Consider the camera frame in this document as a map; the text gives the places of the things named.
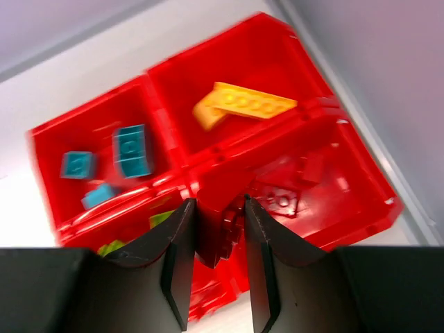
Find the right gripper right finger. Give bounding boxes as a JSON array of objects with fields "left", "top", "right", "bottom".
[{"left": 245, "top": 197, "right": 443, "bottom": 332}]

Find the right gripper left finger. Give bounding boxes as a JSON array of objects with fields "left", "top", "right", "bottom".
[{"left": 1, "top": 198, "right": 196, "bottom": 332}]

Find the green long lego brick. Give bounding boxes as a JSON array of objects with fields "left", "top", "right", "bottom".
[{"left": 148, "top": 210, "right": 174, "bottom": 229}]

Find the red small lego brick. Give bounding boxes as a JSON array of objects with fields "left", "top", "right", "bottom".
[{"left": 257, "top": 186, "right": 298, "bottom": 218}]

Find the red curved lego brick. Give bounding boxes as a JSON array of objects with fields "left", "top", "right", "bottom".
[{"left": 196, "top": 171, "right": 256, "bottom": 268}]

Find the blue small square lego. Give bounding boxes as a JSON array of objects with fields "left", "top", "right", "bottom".
[{"left": 81, "top": 183, "right": 117, "bottom": 210}]

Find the red four-stud lego brick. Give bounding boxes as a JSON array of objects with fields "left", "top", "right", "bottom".
[{"left": 296, "top": 151, "right": 325, "bottom": 188}]

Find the blue small lego brick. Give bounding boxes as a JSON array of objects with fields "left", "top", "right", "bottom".
[{"left": 60, "top": 151, "right": 96, "bottom": 180}]

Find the blue oval lego brick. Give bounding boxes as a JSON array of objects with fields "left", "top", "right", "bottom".
[{"left": 112, "top": 124, "right": 154, "bottom": 178}]

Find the yellow long lego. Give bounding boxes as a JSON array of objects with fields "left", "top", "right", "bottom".
[{"left": 214, "top": 82, "right": 298, "bottom": 119}]

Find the green square lego brick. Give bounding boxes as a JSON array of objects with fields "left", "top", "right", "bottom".
[{"left": 96, "top": 239, "right": 126, "bottom": 257}]

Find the yellow curved lego brick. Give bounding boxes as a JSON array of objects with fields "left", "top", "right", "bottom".
[{"left": 193, "top": 95, "right": 227, "bottom": 131}]

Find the red compartment tray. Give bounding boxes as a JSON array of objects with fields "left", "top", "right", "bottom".
[{"left": 29, "top": 12, "right": 402, "bottom": 321}]

